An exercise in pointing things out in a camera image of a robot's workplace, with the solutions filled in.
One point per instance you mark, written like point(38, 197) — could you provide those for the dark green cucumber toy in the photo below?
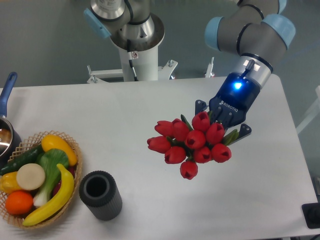
point(28, 157)

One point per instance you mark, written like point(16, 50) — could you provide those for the red tulip bouquet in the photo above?
point(191, 144)

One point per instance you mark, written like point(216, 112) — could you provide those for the black device at table edge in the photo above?
point(311, 212)

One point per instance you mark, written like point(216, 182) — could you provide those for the woven wicker basket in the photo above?
point(30, 142)

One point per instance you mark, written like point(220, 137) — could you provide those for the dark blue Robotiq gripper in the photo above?
point(231, 103)

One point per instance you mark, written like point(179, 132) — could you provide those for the dark grey ribbed vase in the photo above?
point(99, 192)

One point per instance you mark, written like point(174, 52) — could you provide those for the beige round disc toy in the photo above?
point(30, 176)

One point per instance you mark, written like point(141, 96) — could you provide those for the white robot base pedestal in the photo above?
point(136, 66)

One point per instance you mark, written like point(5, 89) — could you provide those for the red toy under banana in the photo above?
point(72, 170)

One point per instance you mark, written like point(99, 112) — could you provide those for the yellow plastic lemon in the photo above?
point(56, 142)

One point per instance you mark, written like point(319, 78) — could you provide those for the green bok choy toy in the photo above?
point(48, 161)

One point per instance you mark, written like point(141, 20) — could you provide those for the orange plastic fruit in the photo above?
point(19, 202)

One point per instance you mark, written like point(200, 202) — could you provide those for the blue handled saucepan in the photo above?
point(9, 138)

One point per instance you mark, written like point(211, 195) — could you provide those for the yellow bell pepper toy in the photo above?
point(9, 184)

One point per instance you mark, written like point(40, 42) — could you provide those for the yellow plastic banana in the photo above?
point(56, 203)

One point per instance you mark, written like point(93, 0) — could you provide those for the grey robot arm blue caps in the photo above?
point(257, 32)

